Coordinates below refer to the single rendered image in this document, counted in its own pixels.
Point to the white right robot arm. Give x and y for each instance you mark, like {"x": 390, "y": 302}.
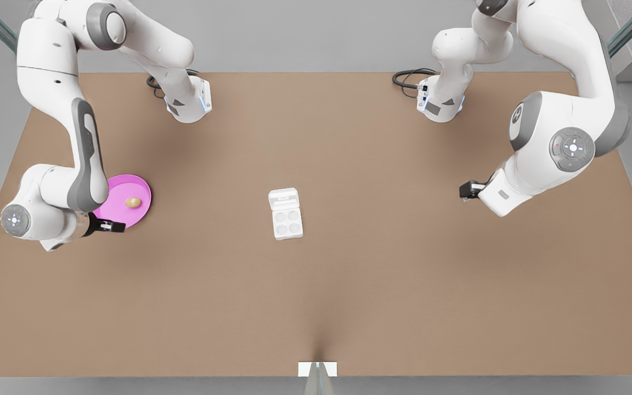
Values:
{"x": 52, "y": 82}

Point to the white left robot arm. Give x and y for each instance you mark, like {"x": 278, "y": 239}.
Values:
{"x": 557, "y": 109}

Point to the brown egg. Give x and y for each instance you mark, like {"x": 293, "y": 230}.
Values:
{"x": 133, "y": 202}

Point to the white egg box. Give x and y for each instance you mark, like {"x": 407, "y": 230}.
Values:
{"x": 287, "y": 222}

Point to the white egg box lid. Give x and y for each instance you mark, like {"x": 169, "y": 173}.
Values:
{"x": 283, "y": 197}

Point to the pink round plate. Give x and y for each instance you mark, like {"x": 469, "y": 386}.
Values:
{"x": 129, "y": 189}

